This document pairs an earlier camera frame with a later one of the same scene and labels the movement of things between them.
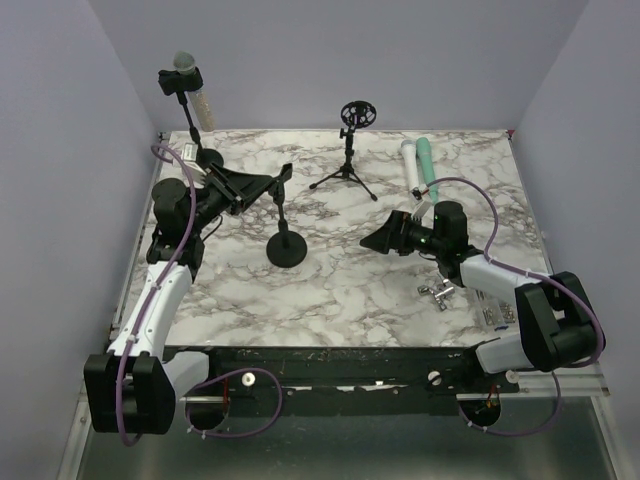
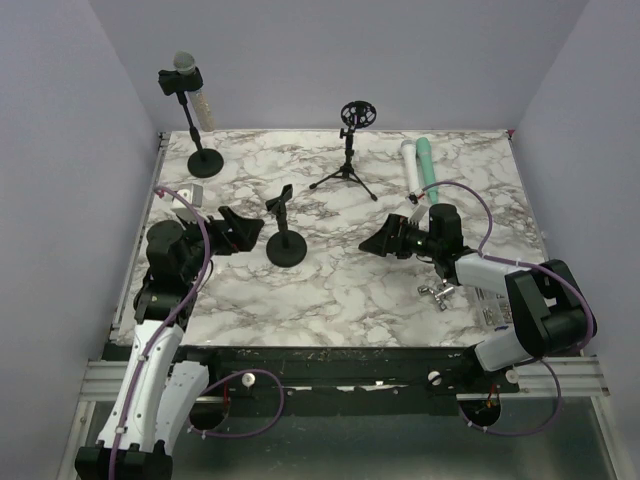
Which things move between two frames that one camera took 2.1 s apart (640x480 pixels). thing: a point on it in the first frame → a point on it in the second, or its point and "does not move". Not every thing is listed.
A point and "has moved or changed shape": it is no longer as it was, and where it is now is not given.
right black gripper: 394,234 does not move
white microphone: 409,150 does not move
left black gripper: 237,189 → 234,233
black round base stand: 286,248 has moved or changed shape
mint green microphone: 423,150 does not move
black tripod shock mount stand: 356,115 does not move
